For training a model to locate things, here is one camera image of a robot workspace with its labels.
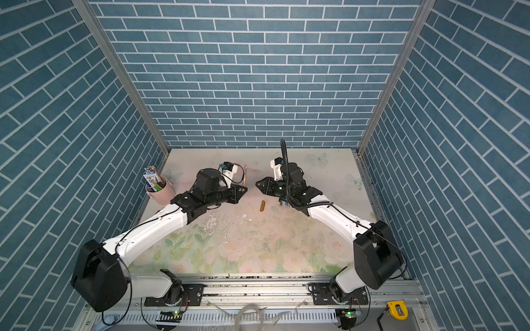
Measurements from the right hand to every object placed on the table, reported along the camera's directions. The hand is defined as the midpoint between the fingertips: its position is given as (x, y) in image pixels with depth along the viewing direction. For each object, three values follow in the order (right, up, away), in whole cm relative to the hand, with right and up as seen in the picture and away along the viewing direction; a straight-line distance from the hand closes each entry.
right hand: (258, 185), depth 80 cm
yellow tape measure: (+49, -42, -11) cm, 65 cm away
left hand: (-2, -2, 0) cm, 3 cm away
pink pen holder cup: (-44, -6, +14) cm, 47 cm away
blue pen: (+12, -10, +18) cm, 24 cm away
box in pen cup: (-46, +2, +8) cm, 47 cm away
